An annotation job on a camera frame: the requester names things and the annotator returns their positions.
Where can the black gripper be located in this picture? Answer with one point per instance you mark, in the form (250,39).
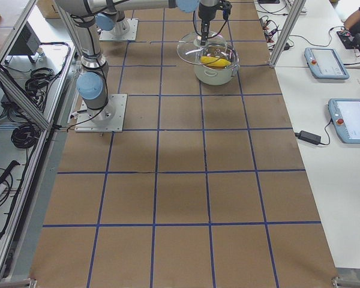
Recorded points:
(204,13)

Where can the glass pot lid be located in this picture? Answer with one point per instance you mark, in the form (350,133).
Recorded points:
(189,48)

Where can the yellow corn cob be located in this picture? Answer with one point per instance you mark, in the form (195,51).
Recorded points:
(211,61)

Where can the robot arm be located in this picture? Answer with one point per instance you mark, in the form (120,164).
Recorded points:
(115,23)
(86,15)

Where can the pale green cooking pot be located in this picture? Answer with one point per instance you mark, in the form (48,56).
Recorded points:
(218,76)

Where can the far teach pendant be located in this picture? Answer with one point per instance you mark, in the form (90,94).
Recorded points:
(325,64)

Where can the teach pendant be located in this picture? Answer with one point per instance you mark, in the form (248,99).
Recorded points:
(325,64)
(345,114)

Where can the cardboard box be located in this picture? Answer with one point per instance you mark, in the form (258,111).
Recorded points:
(48,9)

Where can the black power brick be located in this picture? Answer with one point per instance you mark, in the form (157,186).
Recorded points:
(308,137)

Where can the near teach pendant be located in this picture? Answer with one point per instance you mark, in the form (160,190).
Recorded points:
(345,114)

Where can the grey control box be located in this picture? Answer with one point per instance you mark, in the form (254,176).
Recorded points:
(26,44)

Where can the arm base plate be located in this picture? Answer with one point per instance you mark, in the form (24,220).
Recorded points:
(110,119)
(131,35)

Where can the aluminium frame post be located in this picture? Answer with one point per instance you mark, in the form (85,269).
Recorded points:
(289,24)

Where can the aluminium frame rail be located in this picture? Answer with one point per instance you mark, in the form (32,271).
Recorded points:
(16,94)

